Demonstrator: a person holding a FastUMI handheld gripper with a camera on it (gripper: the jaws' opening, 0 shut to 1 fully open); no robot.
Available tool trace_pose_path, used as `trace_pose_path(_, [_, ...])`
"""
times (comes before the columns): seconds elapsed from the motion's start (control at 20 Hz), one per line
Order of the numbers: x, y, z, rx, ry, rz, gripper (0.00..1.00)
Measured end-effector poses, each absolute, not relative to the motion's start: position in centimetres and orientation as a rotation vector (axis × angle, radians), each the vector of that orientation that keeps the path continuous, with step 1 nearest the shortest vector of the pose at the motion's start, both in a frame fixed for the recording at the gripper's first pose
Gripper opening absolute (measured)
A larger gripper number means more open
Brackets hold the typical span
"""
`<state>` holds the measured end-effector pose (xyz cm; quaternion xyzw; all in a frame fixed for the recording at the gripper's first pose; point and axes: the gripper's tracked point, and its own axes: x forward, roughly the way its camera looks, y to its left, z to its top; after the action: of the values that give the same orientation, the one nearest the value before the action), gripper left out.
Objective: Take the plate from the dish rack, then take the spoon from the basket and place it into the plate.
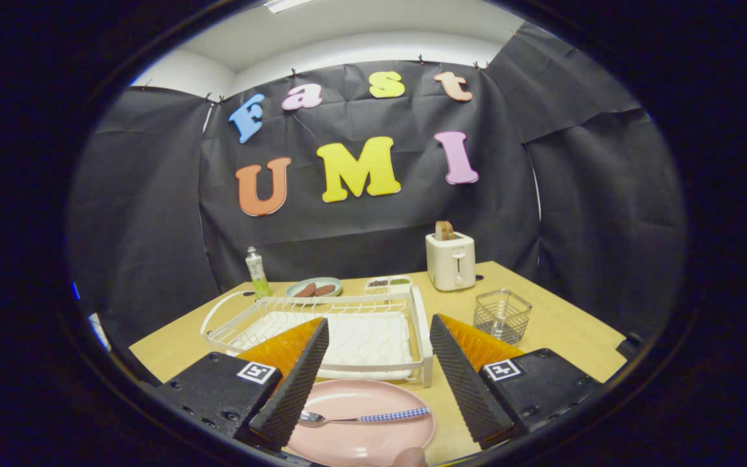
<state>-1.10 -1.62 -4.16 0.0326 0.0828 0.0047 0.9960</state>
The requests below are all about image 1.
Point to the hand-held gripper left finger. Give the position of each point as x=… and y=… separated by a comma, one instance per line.
x=296, y=389

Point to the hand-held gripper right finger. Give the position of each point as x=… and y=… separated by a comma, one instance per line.
x=464, y=383

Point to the white dish rack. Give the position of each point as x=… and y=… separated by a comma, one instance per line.
x=373, y=344

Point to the pink plate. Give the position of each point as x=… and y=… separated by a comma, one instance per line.
x=373, y=441

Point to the small green plate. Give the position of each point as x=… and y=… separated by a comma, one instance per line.
x=290, y=290

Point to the white divided condiment dish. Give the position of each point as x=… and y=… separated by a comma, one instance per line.
x=386, y=288

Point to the brown sausage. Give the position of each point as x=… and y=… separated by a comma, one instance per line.
x=325, y=290
x=305, y=290

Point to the green squeeze bottle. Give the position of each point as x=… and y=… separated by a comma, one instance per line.
x=257, y=275

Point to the white toaster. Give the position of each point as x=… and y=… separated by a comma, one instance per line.
x=451, y=259

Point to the brown toast slice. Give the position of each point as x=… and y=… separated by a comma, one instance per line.
x=445, y=230

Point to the black chair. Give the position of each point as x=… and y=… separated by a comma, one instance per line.
x=631, y=346

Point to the ceiling light panel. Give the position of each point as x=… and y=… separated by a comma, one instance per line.
x=286, y=4

